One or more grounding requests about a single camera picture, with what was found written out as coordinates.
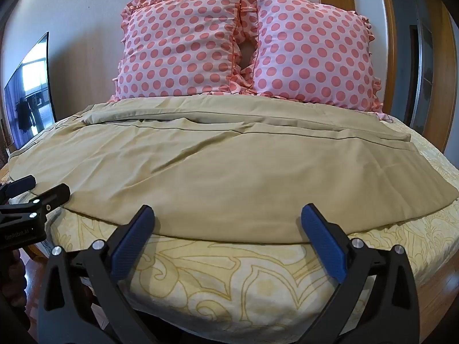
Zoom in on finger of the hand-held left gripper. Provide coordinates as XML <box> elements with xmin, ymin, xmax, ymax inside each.
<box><xmin>22</xmin><ymin>183</ymin><xmax>71</xmax><ymax>223</ymax></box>
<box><xmin>0</xmin><ymin>175</ymin><xmax>37</xmax><ymax>200</ymax></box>

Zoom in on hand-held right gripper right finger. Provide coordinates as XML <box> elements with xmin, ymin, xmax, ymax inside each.
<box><xmin>300</xmin><ymin>204</ymin><xmax>420</xmax><ymax>344</ymax></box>

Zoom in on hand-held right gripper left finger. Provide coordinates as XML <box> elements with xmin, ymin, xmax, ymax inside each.
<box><xmin>38</xmin><ymin>205</ymin><xmax>156</xmax><ymax>344</ymax></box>

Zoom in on olive green blanket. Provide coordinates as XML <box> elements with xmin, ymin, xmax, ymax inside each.
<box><xmin>7</xmin><ymin>97</ymin><xmax>459</xmax><ymax>244</ymax></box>

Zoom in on flat screen television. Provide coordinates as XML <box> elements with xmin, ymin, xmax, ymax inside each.
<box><xmin>3</xmin><ymin>32</ymin><xmax>58</xmax><ymax>151</ymax></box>

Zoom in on bed with yellow patterned sheet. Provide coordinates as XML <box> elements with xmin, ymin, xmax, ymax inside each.
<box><xmin>0</xmin><ymin>113</ymin><xmax>459</xmax><ymax>344</ymax></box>

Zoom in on pink polka dot pillow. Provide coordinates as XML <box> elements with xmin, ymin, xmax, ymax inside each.
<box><xmin>238</xmin><ymin>0</ymin><xmax>385</xmax><ymax>113</ymax></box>
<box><xmin>108</xmin><ymin>0</ymin><xmax>259</xmax><ymax>103</ymax></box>

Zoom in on wooden door frame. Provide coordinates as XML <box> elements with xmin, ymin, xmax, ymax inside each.
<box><xmin>376</xmin><ymin>0</ymin><xmax>450</xmax><ymax>155</ymax></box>

